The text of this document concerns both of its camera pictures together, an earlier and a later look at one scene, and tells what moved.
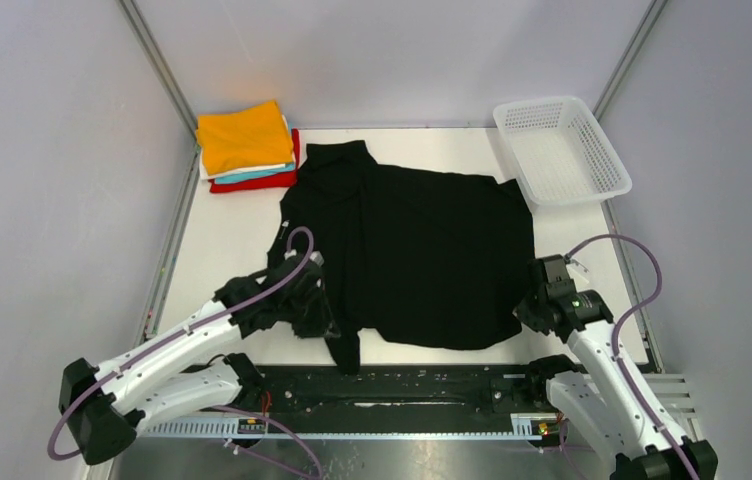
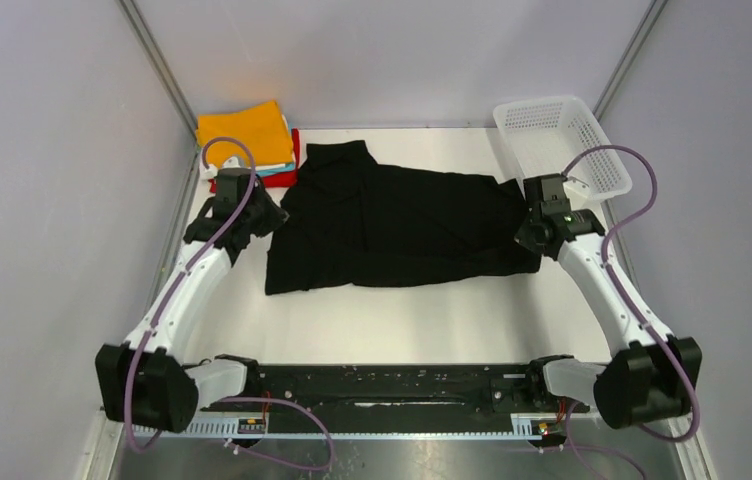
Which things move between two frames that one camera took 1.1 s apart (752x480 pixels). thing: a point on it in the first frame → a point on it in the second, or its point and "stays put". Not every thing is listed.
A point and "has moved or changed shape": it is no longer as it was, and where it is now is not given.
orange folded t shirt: x=245 y=138 stays put
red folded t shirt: x=286 y=180 stays put
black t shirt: x=411 y=256 has moved or changed shape
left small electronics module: x=251 y=425 stays put
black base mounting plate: x=416 y=390 stays put
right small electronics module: x=544 y=427 stays put
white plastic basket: x=558 y=152 stays put
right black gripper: x=536 y=312 → x=531 y=235
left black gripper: x=323 y=325 → x=276 y=215
